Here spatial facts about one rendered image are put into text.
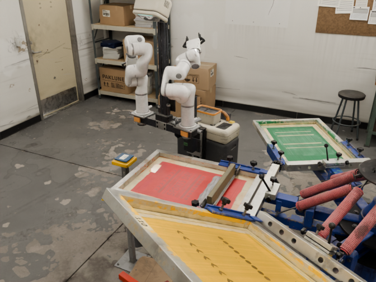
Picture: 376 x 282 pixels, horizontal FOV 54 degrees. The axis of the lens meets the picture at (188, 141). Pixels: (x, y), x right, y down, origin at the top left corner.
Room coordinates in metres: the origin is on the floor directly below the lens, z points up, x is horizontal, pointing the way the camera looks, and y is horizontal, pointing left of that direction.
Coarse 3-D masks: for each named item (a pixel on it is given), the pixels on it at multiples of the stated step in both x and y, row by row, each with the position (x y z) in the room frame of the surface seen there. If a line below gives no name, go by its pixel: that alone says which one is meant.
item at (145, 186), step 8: (152, 176) 2.06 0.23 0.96; (144, 184) 1.97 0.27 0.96; (152, 184) 1.97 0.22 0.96; (144, 192) 1.88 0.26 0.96; (152, 192) 1.88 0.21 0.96; (200, 192) 1.88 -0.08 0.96; (168, 200) 1.79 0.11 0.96; (176, 200) 1.79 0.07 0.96; (184, 200) 1.79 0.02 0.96; (232, 200) 1.79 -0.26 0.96
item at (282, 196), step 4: (280, 192) 1.75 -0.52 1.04; (276, 196) 1.71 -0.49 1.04; (280, 196) 1.71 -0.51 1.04; (284, 196) 1.71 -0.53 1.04; (288, 196) 1.71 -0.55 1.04; (292, 196) 1.71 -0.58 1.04; (296, 196) 1.71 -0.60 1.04; (272, 200) 1.71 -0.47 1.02; (280, 200) 1.69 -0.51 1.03; (284, 200) 1.68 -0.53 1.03; (288, 200) 1.67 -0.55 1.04; (292, 200) 1.67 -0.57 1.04; (296, 200) 1.67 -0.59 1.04; (284, 204) 1.68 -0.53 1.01; (288, 204) 1.67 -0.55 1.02; (292, 204) 1.66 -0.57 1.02; (296, 208) 1.66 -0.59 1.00
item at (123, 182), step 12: (156, 156) 2.29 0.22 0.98; (168, 156) 2.30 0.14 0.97; (180, 156) 2.27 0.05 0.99; (144, 168) 2.15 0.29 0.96; (216, 168) 2.15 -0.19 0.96; (120, 180) 1.96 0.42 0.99; (132, 180) 2.01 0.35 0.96; (132, 192) 1.82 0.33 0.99; (252, 192) 1.82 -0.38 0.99; (240, 204) 1.71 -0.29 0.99
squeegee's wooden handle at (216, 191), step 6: (228, 168) 1.98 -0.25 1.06; (234, 168) 2.03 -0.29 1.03; (228, 174) 1.92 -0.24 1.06; (234, 174) 2.04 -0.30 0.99; (222, 180) 1.85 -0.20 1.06; (228, 180) 1.93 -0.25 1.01; (216, 186) 1.78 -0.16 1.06; (222, 186) 1.83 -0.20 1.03; (210, 192) 1.72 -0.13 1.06; (216, 192) 1.74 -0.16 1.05; (210, 198) 1.68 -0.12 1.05; (216, 198) 1.74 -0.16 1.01
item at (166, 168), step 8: (160, 168) 2.16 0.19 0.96; (168, 168) 2.16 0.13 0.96; (176, 168) 2.16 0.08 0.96; (184, 168) 2.16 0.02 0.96; (192, 168) 2.16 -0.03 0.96; (160, 176) 2.06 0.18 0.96; (208, 176) 2.06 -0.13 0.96; (232, 184) 1.97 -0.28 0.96; (240, 184) 1.97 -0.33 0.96; (232, 192) 1.88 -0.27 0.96
